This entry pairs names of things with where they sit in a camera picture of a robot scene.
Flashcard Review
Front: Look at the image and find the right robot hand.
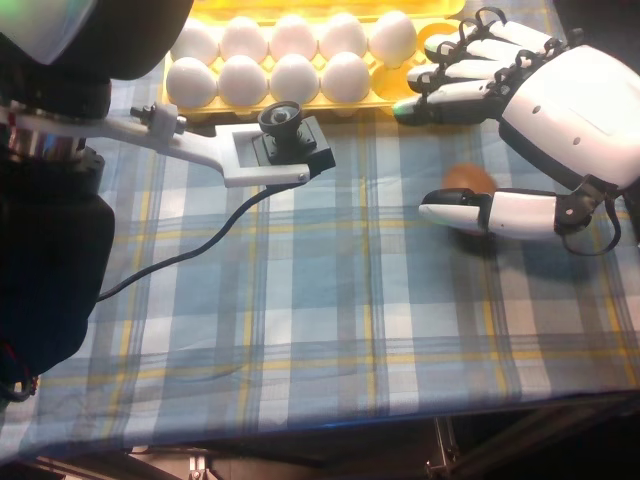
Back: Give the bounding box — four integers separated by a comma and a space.
392, 6, 640, 240

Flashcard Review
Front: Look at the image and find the brown egg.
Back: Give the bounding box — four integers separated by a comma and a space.
443, 162, 498, 247

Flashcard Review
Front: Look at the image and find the yellow egg box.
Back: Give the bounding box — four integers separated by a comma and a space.
159, 0, 469, 125

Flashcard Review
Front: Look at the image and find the blue checked tablecloth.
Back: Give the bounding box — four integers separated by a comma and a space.
0, 0, 640, 460

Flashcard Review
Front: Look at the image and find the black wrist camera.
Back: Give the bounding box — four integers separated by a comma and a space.
251, 101, 337, 177

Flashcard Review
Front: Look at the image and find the metal table frame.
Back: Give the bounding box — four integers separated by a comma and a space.
0, 389, 640, 480

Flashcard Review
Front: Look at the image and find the white camera bracket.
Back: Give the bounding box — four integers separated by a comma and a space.
0, 102, 312, 190

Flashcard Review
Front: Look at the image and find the black camera cable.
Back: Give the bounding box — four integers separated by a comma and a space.
96, 183, 274, 303

